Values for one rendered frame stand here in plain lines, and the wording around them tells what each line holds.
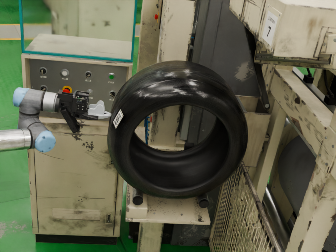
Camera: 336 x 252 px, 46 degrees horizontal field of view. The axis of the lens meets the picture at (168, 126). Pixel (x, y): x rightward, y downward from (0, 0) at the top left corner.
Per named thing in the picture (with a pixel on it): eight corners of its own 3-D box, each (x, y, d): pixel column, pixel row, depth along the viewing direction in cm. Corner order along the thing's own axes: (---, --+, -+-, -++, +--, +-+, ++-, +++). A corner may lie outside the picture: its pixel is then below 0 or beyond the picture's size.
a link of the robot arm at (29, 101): (17, 103, 152) (18, 83, 149) (46, 108, 154) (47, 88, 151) (11, 111, 145) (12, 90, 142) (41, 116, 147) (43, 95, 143)
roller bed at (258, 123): (220, 145, 210) (231, 94, 196) (247, 147, 212) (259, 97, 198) (228, 166, 193) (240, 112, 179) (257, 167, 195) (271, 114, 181)
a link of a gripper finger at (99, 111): (113, 108, 148) (88, 104, 147) (110, 122, 151) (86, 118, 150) (113, 104, 151) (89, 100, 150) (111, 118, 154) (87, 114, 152)
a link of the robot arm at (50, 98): (42, 114, 147) (46, 105, 154) (54, 116, 148) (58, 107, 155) (43, 96, 143) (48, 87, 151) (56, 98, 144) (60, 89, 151)
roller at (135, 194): (144, 154, 192) (139, 160, 194) (136, 150, 191) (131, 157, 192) (145, 199, 161) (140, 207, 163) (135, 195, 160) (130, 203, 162)
